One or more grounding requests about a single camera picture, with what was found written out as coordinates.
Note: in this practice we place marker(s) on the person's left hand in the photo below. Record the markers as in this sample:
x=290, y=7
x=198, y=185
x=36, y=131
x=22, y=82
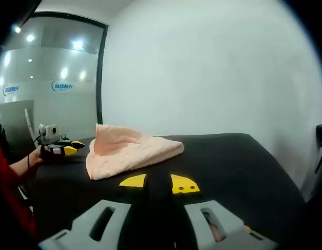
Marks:
x=37, y=157

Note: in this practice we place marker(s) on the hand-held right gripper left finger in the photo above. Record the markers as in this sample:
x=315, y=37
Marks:
x=106, y=221

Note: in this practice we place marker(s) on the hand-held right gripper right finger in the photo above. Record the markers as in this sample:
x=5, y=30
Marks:
x=202, y=218

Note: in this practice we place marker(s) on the black framed glass partition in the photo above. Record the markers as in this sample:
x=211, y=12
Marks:
x=59, y=78

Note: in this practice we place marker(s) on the person's right hand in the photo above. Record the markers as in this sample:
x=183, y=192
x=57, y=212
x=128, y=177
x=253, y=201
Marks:
x=218, y=231

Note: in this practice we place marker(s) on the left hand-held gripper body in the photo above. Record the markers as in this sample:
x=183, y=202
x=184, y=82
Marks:
x=50, y=132

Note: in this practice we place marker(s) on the cream white cloth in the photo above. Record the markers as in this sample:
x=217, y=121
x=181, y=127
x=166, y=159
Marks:
x=129, y=153

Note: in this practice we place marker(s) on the white curved chair back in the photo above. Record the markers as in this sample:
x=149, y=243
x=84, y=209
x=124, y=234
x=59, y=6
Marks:
x=28, y=122

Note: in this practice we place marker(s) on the person's red clothing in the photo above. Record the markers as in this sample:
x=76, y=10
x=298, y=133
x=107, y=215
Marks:
x=10, y=195

